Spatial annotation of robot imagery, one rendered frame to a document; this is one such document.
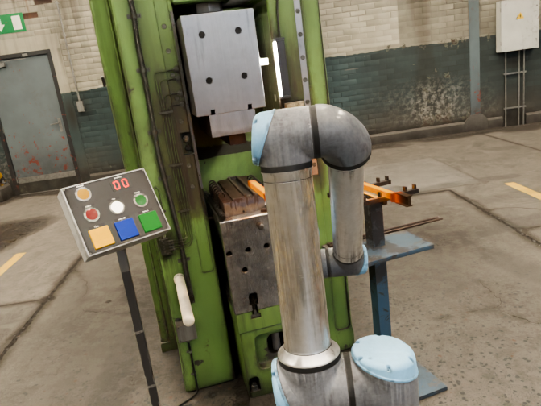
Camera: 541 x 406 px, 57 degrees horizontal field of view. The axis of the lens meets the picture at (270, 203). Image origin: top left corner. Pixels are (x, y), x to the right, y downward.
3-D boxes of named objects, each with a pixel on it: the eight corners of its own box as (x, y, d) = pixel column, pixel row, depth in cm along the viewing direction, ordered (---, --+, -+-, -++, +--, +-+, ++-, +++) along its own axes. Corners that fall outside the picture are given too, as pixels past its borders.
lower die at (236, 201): (268, 209, 226) (266, 190, 223) (225, 217, 221) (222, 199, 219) (248, 189, 265) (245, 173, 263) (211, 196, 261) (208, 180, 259)
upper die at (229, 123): (258, 130, 216) (254, 108, 213) (212, 138, 212) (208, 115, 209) (238, 122, 255) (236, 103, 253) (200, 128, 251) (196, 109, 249)
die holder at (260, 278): (313, 296, 235) (303, 205, 223) (235, 315, 227) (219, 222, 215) (281, 256, 288) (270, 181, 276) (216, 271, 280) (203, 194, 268)
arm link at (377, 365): (427, 429, 115) (423, 363, 110) (353, 435, 116) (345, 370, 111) (412, 387, 129) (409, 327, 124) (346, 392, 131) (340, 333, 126)
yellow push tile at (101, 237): (114, 242, 187) (107, 225, 188) (95, 249, 182) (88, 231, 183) (113, 244, 188) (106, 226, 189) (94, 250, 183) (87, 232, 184)
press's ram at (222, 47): (284, 103, 216) (273, 5, 205) (196, 117, 208) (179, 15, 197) (262, 99, 256) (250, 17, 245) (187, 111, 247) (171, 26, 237)
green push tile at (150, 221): (162, 226, 199) (155, 209, 200) (145, 232, 194) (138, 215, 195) (161, 228, 200) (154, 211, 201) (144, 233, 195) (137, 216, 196)
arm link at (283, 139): (352, 432, 115) (317, 103, 101) (277, 438, 117) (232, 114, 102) (346, 395, 130) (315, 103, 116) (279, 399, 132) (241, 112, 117)
